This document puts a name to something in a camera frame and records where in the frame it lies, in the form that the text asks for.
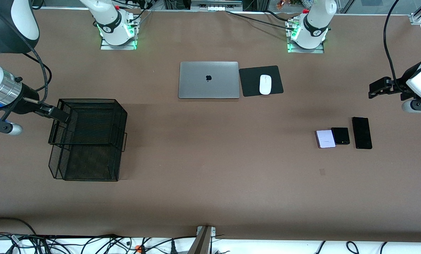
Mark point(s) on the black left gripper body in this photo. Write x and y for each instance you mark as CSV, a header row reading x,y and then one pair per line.
x,y
399,88

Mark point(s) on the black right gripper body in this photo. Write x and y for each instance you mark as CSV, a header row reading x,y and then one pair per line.
x,y
25,104

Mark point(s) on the black slab smartphone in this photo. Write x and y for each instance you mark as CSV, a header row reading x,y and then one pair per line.
x,y
362,133

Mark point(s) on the black flip phone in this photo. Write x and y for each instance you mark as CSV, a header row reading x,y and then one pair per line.
x,y
340,135

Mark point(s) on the lavender flip phone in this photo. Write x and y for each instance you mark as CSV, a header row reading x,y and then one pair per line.
x,y
325,139

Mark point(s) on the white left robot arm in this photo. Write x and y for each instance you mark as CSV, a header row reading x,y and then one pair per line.
x,y
313,21

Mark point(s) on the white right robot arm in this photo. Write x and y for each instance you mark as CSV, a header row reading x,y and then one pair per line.
x,y
111,24

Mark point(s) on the black mesh drawer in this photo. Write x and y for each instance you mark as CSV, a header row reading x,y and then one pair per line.
x,y
90,164

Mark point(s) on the white computer mouse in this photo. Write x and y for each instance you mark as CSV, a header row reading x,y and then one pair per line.
x,y
265,84

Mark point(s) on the black mouse pad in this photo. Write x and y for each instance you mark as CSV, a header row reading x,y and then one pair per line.
x,y
249,83

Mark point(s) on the silver closed laptop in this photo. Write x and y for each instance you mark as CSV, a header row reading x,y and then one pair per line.
x,y
208,79

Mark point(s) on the white power strip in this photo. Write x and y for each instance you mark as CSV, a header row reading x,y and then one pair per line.
x,y
215,7

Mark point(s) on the black mesh organiser frame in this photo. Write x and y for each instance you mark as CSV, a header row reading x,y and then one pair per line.
x,y
90,120

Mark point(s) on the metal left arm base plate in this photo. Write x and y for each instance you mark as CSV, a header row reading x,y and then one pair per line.
x,y
316,51

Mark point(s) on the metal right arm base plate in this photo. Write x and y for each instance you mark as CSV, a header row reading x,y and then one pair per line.
x,y
108,47

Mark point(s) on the grey camera mount pole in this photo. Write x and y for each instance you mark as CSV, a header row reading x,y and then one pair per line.
x,y
203,240

